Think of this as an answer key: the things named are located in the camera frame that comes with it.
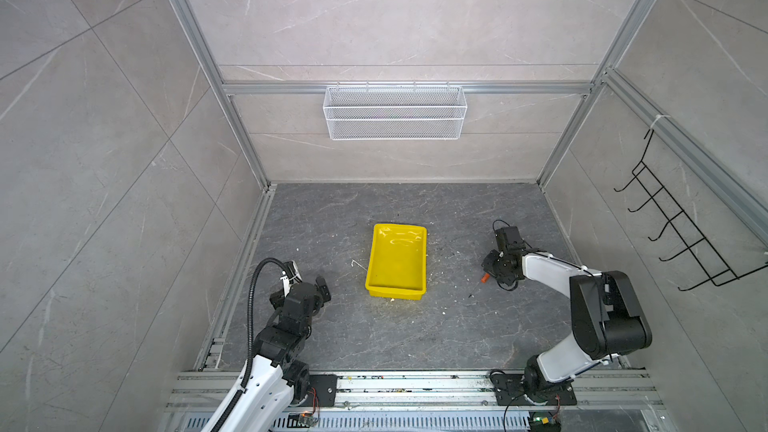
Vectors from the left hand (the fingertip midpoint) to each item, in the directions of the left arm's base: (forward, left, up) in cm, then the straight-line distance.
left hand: (304, 276), depth 81 cm
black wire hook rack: (+13, -91, +22) cm, 95 cm away
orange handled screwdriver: (+2, -54, -10) cm, 55 cm away
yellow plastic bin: (+10, -27, -11) cm, 31 cm away
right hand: (+8, -57, -11) cm, 58 cm away
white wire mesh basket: (+51, -28, +18) cm, 61 cm away
